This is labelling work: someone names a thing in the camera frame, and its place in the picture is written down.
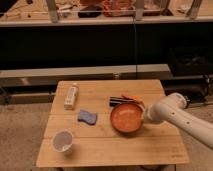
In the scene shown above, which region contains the wooden folding table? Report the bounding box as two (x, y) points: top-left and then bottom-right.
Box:
(36, 80), (189, 168)

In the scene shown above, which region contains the blue sponge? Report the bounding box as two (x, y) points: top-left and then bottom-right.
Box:
(78, 110), (97, 125)

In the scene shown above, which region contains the orange ceramic bowl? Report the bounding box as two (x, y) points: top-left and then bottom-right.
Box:
(110, 102), (143, 133)

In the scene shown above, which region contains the clear plastic cup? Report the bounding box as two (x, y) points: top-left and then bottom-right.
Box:
(52, 130), (73, 155)

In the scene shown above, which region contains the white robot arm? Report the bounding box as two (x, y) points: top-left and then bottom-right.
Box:
(144, 93), (213, 150)

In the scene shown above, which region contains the black cable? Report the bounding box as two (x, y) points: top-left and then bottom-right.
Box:
(132, 13), (140, 80)

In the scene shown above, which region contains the white bottle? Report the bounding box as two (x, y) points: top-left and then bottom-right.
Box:
(64, 83), (79, 110)

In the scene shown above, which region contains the black striped block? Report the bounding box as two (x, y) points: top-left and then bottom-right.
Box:
(109, 97), (125, 107)

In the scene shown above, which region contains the red cloth on shelf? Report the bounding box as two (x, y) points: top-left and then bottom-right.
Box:
(101, 0), (135, 17)

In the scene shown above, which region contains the wooden bench beam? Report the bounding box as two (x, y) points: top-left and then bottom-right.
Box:
(0, 64), (172, 87)

